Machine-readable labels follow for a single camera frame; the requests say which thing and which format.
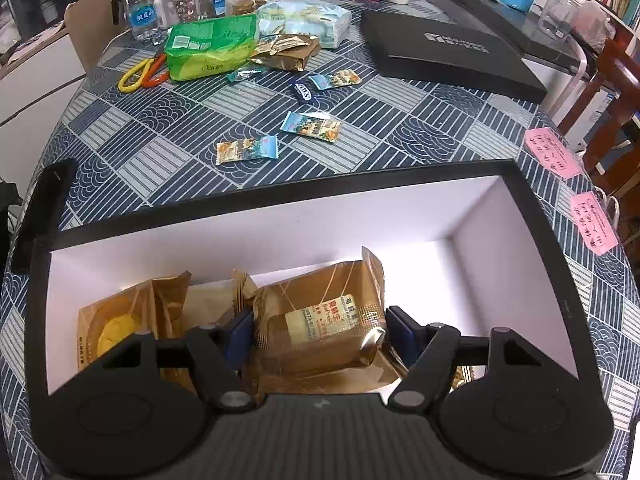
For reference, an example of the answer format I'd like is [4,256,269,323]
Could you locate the yellow and orange scissors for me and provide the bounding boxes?
[118,52,171,93]

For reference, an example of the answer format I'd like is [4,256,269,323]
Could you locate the water bottle with blue label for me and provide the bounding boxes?
[122,0,161,43]

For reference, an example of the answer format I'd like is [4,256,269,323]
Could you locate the brown wooden chair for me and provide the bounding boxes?
[557,25,640,196]

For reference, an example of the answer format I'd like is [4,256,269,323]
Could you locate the brown cardboard sheet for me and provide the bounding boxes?
[65,0,127,73]

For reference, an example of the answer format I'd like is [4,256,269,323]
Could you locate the desktop with blue patterned cloth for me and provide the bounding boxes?
[0,0,640,480]

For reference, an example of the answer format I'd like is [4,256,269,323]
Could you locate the green snack packet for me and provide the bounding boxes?
[165,14,261,82]

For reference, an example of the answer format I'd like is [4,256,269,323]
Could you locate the crumpled gold pastry packet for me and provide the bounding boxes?
[184,269,257,337]

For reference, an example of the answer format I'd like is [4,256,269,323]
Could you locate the pink paper note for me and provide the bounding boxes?
[523,127,583,179]
[570,191,619,256]

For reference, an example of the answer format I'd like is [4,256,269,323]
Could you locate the pale blue tissue pack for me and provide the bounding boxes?
[255,0,353,50]

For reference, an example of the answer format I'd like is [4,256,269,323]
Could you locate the black box lid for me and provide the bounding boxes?
[360,9,548,105]

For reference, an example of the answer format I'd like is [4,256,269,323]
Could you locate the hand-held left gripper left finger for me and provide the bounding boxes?
[95,309,256,413]

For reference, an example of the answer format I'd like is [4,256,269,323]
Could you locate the white cabinet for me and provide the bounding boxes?
[0,25,88,186]

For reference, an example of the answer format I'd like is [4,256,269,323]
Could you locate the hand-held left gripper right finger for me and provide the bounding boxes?
[385,304,543,411]

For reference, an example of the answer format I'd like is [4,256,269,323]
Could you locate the small blue nut snack packet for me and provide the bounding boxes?
[280,111,342,142]
[216,135,279,165]
[309,71,362,90]

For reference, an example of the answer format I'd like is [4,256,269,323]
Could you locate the black box with white interior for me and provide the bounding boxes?
[10,159,628,480]

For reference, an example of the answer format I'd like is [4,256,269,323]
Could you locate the clear bottle with white handle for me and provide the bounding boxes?
[540,0,587,41]

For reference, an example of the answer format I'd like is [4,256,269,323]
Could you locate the brown gold foil packet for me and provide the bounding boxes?
[250,35,321,72]

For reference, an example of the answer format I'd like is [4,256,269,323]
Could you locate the gold packet with yellow pastry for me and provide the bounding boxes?
[77,272,193,372]

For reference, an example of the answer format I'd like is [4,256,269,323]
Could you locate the gold pastry packet white label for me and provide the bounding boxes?
[252,247,388,377]

